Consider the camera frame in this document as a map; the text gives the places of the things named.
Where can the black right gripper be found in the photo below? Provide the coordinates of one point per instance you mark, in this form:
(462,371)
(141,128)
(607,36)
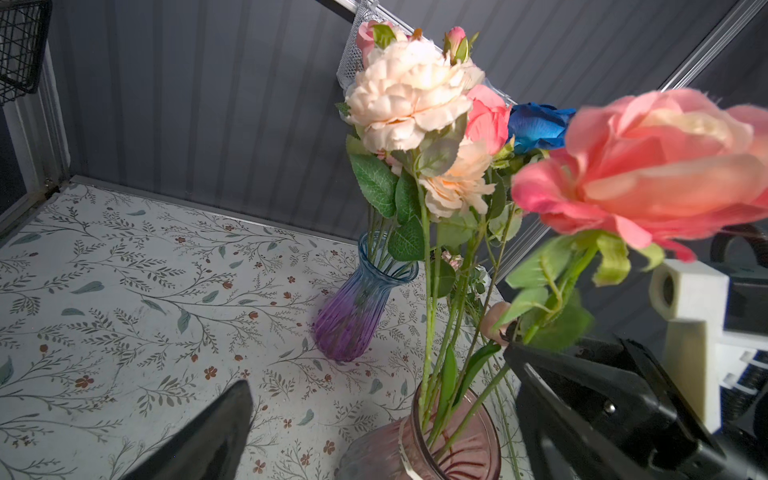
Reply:
(637,421)

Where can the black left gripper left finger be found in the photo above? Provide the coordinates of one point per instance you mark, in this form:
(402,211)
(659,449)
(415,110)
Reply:
(208,447)

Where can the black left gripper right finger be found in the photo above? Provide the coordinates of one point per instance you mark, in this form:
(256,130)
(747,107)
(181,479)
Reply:
(553,435)

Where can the red glass vase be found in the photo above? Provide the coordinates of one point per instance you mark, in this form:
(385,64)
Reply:
(468,448)

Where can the small pink tulip stem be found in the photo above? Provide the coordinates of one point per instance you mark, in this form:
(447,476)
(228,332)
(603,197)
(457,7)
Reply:
(454,382)

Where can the blue purple glass vase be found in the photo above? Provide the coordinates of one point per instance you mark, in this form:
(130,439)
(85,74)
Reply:
(346,324)

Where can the coral pink rose stem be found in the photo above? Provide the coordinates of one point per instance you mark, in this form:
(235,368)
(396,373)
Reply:
(646,173)

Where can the blue rose stem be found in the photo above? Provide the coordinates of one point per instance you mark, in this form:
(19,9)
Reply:
(535,126)

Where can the cream peony spray stem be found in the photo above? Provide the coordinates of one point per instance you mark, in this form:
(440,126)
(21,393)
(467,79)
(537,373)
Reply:
(430,188)

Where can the hot pink rose stem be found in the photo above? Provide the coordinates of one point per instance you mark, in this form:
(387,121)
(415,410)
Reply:
(365,38)

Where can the large pale pink rose stem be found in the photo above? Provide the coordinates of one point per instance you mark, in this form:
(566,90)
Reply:
(488,119)

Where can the floral patterned table mat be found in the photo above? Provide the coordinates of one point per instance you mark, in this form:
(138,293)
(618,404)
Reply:
(123,317)

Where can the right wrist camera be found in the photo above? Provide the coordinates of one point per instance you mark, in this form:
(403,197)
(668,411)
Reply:
(701,353)

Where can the black wire side basket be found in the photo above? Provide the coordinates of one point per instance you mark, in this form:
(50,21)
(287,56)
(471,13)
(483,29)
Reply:
(24,31)

